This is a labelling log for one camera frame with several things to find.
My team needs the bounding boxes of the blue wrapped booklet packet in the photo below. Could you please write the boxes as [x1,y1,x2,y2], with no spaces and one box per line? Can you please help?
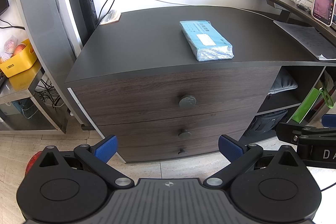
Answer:
[179,20,235,62]

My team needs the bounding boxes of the medium dark wooden drawer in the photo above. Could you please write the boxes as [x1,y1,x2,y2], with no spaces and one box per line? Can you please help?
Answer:
[97,106,257,148]

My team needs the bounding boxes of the black backpack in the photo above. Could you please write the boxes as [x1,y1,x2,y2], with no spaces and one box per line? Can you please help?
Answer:
[247,109,289,136]

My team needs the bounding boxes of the grey curved panel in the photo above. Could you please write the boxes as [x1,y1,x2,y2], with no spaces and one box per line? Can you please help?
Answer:
[10,0,83,135]

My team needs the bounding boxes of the steel table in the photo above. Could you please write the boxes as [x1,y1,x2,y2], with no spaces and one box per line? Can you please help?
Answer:
[0,60,67,135]

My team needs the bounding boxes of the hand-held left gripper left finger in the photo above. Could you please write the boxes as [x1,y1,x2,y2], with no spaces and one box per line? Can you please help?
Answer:
[39,135,134,190]

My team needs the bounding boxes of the tangle of cables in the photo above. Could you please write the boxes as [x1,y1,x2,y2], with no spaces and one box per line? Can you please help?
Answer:
[34,74,67,109]

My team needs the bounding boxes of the dark wooden drawer cabinet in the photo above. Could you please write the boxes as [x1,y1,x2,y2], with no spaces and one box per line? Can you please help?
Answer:
[64,5,336,165]

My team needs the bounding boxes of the fruit in white foam net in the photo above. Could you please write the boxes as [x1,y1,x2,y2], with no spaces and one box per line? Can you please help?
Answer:
[3,35,20,54]

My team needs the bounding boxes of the red plastic bag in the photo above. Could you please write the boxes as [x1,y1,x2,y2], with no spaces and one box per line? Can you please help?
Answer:
[25,151,44,177]

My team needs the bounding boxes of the large dark wooden drawer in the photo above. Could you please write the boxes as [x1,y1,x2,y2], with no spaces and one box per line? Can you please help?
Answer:
[68,66,281,127]

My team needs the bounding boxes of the grey padded sleeve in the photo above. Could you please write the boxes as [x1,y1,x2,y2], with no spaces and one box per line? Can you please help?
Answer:
[268,74,298,95]

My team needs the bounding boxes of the small dark wooden drawer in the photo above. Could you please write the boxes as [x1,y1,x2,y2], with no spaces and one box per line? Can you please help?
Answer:
[117,132,245,165]

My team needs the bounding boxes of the yellow plastic basket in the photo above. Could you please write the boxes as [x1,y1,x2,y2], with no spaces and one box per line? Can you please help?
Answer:
[0,39,38,78]

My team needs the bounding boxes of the blue box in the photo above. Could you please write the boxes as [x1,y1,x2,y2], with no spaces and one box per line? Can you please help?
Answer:
[9,99,30,115]

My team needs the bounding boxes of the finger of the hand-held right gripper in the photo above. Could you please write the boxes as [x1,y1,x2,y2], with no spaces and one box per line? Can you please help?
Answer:
[276,122,336,146]
[322,114,336,130]

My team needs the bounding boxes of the smartphone in white case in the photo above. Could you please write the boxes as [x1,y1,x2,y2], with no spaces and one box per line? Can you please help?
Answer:
[311,0,336,27]

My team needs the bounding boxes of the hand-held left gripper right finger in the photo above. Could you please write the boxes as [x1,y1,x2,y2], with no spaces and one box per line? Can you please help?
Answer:
[203,135,298,189]

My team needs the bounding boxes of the printed paper sheet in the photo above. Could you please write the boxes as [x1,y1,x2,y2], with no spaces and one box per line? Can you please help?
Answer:
[273,20,336,60]

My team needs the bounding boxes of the red apple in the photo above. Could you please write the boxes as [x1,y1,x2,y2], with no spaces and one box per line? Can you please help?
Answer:
[10,44,27,58]

